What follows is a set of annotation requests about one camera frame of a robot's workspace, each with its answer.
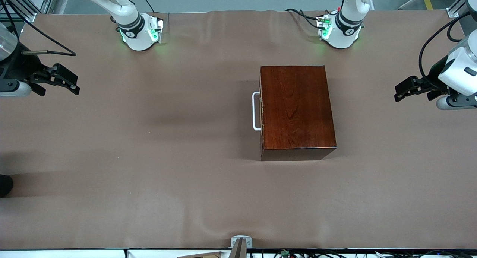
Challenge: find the aluminium frame profile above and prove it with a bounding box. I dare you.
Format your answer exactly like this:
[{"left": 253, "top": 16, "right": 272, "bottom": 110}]
[
  {"left": 0, "top": 0, "right": 56, "bottom": 23},
  {"left": 446, "top": 0, "right": 477, "bottom": 18}
]

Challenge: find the light wooden drawer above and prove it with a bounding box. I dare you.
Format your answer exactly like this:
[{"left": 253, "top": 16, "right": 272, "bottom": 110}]
[{"left": 252, "top": 79, "right": 265, "bottom": 147}]

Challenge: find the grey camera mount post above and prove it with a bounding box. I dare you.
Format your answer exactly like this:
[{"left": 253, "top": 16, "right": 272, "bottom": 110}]
[{"left": 228, "top": 239, "right": 247, "bottom": 258}]

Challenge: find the small metal bracket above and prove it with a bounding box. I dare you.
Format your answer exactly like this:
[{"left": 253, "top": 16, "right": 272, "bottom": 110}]
[{"left": 231, "top": 236, "right": 252, "bottom": 248}]

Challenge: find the black rounded object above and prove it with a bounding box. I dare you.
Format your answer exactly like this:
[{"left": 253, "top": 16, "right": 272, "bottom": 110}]
[{"left": 0, "top": 174, "right": 14, "bottom": 198}]

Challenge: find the brown table cover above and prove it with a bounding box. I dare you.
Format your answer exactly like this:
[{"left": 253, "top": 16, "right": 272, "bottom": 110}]
[{"left": 0, "top": 10, "right": 477, "bottom": 250}]

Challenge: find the dark brown wooden cabinet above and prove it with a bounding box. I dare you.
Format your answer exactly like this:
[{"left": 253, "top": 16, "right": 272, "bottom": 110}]
[{"left": 260, "top": 65, "right": 337, "bottom": 162}]

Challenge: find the thin grey metal rail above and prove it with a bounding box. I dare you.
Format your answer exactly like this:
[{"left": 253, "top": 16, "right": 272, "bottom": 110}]
[{"left": 398, "top": 0, "right": 436, "bottom": 10}]

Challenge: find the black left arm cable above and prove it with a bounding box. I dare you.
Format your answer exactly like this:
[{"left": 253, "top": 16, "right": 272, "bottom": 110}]
[{"left": 418, "top": 12, "right": 477, "bottom": 89}]

